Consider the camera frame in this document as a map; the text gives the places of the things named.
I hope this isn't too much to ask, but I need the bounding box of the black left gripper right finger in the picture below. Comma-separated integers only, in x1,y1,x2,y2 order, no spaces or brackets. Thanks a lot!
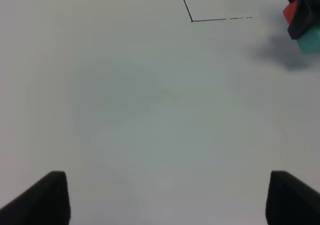
265,171,320,225

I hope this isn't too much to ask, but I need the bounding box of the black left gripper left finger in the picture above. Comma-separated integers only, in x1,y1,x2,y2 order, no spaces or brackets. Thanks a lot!
0,171,71,225

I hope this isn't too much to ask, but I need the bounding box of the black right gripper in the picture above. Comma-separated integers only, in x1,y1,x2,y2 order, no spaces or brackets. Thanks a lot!
287,0,320,40

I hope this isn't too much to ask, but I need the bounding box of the green block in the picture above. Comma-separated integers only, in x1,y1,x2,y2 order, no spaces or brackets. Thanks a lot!
297,26,320,54

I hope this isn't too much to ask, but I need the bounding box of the red block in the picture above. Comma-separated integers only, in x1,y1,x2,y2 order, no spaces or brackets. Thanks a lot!
282,1,298,25

